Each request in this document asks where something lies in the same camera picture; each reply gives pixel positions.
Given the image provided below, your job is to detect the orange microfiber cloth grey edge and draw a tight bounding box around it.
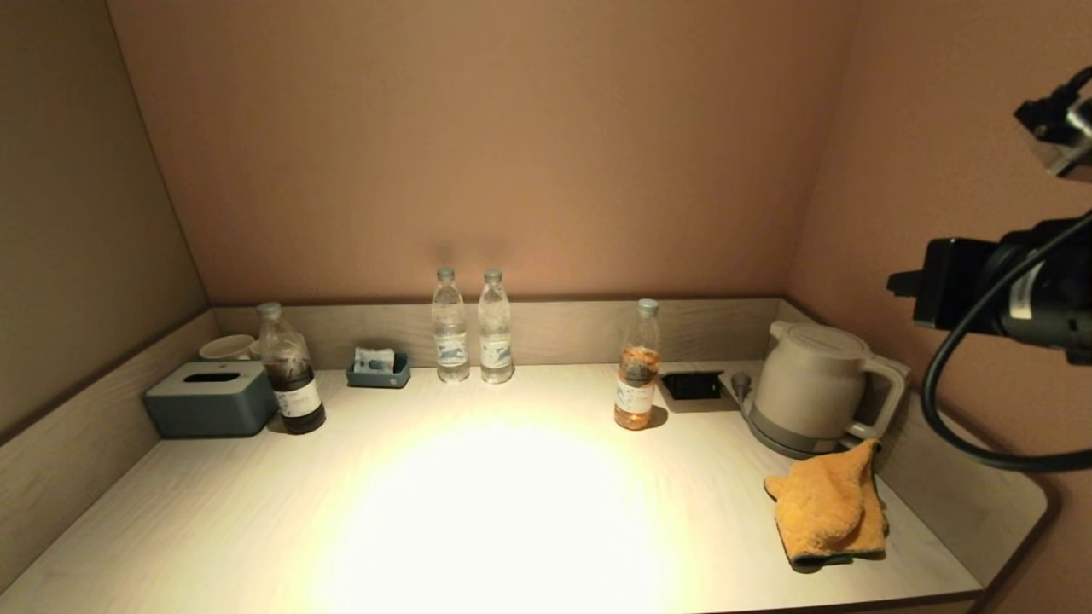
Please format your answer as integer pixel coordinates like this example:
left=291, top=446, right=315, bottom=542
left=764, top=438, right=890, bottom=566

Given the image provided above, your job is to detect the white electric kettle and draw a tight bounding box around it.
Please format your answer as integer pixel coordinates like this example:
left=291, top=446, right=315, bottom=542
left=751, top=320, right=909, bottom=451

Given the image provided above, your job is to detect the grey kettle base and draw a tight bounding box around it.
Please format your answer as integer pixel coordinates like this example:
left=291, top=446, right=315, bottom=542
left=747, top=406, right=871, bottom=461

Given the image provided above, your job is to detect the black recessed power socket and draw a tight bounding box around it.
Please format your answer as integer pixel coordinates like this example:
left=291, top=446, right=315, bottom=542
left=658, top=368, right=733, bottom=412

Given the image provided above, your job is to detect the orange tea plastic bottle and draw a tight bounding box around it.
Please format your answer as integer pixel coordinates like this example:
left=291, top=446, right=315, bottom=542
left=613, top=298, right=660, bottom=430

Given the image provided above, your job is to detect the clear water bottle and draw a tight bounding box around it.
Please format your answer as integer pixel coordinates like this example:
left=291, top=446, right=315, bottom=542
left=431, top=267, right=470, bottom=383
left=477, top=269, right=514, bottom=384

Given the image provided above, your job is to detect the small blue tray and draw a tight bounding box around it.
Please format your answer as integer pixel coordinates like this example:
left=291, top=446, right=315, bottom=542
left=345, top=352, right=411, bottom=389

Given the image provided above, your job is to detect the dark drink plastic bottle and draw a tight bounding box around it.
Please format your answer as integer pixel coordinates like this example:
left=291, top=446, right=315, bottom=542
left=255, top=301, right=327, bottom=435

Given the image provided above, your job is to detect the white ceramic cup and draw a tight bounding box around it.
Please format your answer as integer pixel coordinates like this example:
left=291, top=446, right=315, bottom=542
left=198, top=333, right=257, bottom=361

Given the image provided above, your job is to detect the grey-blue tissue box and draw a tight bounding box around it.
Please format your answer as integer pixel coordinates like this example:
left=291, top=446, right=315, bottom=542
left=142, top=360, right=279, bottom=438

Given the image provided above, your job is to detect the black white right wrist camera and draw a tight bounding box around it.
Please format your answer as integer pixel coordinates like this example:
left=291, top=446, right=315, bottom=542
left=1014, top=65, right=1092, bottom=182

